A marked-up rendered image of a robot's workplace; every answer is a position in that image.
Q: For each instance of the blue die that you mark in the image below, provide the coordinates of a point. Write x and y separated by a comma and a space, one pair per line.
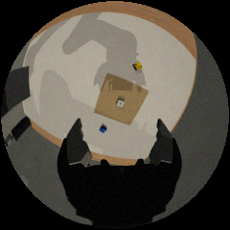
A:
103, 129

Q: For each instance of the yellow die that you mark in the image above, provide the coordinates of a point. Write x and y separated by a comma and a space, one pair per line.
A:
137, 66

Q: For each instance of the white die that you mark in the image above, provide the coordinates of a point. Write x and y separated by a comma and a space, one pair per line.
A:
120, 102

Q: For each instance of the tan flat mat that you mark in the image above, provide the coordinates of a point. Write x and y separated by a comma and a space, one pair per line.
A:
113, 88

